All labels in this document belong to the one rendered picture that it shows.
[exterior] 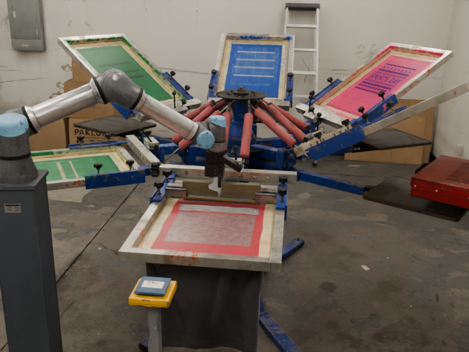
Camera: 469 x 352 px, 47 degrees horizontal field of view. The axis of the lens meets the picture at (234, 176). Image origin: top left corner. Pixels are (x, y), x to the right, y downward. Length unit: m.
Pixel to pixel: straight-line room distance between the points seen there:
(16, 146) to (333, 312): 2.21
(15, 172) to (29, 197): 0.10
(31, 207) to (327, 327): 1.95
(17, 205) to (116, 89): 0.56
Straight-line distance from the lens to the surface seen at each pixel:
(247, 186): 2.42
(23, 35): 7.10
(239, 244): 2.09
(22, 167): 2.11
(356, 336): 3.34
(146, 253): 1.96
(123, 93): 2.08
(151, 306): 1.78
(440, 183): 2.53
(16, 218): 2.15
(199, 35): 6.52
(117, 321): 3.40
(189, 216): 2.34
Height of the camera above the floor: 1.88
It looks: 19 degrees down
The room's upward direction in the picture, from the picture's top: 1 degrees clockwise
